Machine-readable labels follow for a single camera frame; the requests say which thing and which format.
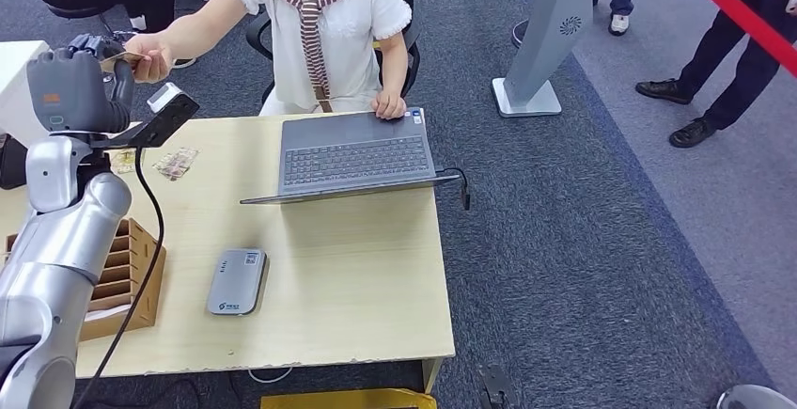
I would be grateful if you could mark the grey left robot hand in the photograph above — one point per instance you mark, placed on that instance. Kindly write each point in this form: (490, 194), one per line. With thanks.
(75, 91)

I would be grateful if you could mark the red barrier belt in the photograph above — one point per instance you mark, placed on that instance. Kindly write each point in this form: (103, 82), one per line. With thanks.
(735, 10)

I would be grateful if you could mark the yellow floor tape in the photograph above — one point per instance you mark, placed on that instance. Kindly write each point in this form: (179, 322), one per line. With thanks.
(348, 401)

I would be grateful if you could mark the person's left hand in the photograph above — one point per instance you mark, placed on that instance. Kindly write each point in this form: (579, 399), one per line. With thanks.
(389, 106)

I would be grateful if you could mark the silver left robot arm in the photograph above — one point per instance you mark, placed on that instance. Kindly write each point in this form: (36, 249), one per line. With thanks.
(56, 238)

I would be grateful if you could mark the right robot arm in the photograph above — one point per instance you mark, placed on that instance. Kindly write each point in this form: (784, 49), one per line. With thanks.
(756, 399)

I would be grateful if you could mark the wooden slotted card holder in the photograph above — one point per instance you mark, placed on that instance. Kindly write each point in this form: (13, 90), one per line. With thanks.
(142, 281)

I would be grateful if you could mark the black round stanchion base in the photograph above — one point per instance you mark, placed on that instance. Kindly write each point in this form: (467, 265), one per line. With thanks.
(518, 32)

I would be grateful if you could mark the black bag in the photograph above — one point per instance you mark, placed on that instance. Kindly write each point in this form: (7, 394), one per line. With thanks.
(9, 166)

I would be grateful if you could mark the grey laptop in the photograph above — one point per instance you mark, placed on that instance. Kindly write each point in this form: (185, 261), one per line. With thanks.
(355, 154)

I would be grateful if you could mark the grey kiosk stand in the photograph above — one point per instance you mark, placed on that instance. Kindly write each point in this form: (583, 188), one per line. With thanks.
(551, 26)

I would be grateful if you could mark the person's right hand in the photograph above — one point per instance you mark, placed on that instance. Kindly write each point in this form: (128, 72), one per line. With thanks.
(154, 60)

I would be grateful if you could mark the person's right forearm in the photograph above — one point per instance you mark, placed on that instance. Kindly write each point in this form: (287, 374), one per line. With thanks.
(190, 32)

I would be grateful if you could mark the black office chair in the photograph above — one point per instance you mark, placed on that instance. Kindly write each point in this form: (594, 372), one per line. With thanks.
(408, 51)

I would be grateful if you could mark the person's left forearm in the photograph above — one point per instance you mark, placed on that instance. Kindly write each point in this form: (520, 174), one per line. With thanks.
(393, 76)

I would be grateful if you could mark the black ribbed foot pedal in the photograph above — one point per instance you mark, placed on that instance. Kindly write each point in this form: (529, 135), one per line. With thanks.
(498, 387)

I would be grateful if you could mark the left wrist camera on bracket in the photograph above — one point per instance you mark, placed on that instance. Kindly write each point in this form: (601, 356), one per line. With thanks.
(165, 113)

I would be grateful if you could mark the pale ID card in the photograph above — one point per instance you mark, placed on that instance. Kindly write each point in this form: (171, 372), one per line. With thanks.
(184, 158)

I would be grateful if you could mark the chrome base stool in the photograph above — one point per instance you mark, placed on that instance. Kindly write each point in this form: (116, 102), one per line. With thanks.
(75, 12)

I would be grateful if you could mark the white cabinet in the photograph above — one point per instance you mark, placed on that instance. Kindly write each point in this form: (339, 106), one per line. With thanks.
(9, 101)

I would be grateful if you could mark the grey card reader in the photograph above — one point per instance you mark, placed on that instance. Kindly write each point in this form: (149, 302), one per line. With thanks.
(236, 281)

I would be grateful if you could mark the beige wooden desk leg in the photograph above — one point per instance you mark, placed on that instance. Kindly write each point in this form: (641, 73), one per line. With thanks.
(431, 375)

